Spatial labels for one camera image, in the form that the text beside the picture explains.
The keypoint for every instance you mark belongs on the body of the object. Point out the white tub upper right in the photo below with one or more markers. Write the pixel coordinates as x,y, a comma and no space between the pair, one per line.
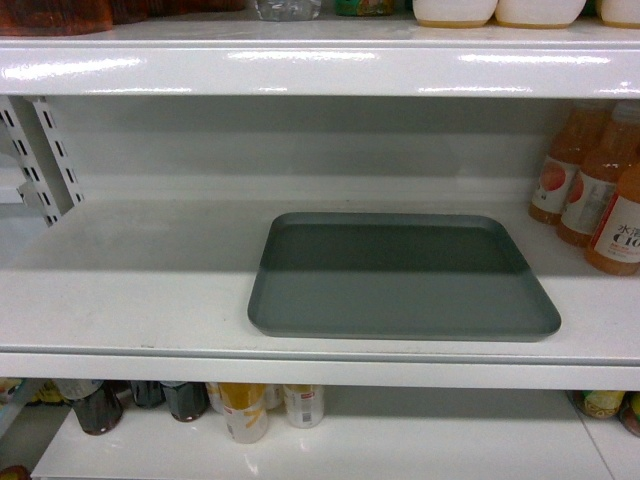
620,13

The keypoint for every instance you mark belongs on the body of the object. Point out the white tub upper middle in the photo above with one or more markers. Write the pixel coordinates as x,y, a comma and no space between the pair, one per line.
538,14

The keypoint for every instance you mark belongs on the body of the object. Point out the orange juice bottle front right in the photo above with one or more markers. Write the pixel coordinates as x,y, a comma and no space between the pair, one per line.
614,247

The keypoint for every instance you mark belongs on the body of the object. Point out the peach juice bottle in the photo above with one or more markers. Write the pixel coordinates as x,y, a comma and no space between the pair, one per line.
595,183
581,133

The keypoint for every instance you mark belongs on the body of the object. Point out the dark tea bottle lower left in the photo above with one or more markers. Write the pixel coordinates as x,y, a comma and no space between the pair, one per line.
94,402

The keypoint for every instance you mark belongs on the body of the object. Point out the peach juice bottle middle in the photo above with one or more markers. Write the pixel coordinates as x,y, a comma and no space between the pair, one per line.
595,183

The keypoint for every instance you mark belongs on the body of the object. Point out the dark drink bottle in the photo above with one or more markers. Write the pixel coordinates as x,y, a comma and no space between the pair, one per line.
186,401
147,394

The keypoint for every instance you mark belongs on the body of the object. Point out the white tub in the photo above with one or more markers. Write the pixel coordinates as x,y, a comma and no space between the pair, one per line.
538,14
620,13
453,13

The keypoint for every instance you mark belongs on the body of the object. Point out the white labelled drink bottle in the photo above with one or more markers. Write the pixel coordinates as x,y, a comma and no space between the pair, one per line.
304,404

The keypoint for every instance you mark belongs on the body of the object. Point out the yellow white drink bottle front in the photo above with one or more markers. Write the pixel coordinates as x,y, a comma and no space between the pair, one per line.
244,411

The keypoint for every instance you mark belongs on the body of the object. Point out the white tub upper left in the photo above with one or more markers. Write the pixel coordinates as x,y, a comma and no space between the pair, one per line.
453,13

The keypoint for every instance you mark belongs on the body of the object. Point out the white metal store shelf unit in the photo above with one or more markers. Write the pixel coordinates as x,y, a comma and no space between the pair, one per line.
190,135

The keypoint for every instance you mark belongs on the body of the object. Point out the red brown woven basket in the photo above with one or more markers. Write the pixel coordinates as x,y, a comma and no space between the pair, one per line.
54,18

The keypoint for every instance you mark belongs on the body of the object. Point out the white slotted shelf upright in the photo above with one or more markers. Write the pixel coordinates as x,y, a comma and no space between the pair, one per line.
51,184

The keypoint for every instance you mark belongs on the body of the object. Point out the clear plastic water bottle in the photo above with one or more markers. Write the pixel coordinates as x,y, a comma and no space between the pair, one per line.
288,10

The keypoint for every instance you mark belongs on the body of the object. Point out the grey rectangular serving tray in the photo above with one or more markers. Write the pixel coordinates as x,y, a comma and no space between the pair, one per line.
387,276

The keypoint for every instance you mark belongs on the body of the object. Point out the peach juice bottle back left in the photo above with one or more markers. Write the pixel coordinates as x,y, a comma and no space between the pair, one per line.
581,133

